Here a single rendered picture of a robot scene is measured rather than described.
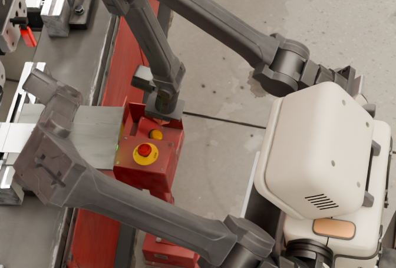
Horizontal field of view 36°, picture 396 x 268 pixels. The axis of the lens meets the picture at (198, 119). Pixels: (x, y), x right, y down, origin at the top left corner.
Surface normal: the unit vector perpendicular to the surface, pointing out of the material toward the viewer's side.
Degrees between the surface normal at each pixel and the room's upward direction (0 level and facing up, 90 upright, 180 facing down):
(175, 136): 0
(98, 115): 0
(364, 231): 8
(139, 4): 84
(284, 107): 42
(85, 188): 62
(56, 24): 90
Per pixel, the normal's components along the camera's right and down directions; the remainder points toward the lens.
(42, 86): -0.02, 0.11
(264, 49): 0.47, -0.17
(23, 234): -0.07, -0.55
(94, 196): 0.40, 0.36
